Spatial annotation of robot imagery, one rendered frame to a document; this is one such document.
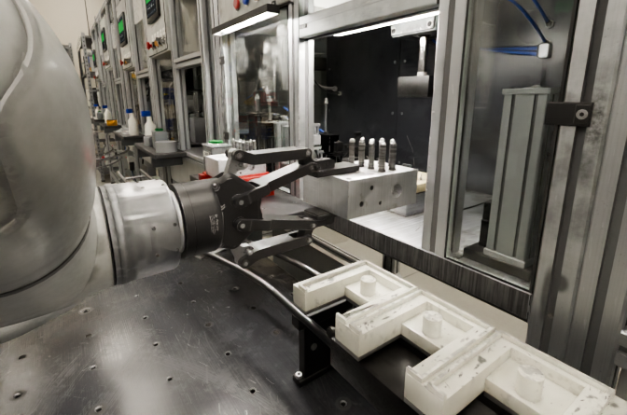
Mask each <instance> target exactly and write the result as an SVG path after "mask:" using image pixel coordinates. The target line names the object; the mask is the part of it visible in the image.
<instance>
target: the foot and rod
mask: <svg viewBox="0 0 627 415"><path fill-rule="evenodd" d="M428 45H429V35H420V44H419V59H418V73H417V76H404V77H399V78H398V83H397V97H433V93H434V76H427V75H426V72H427V59H428Z"/></svg>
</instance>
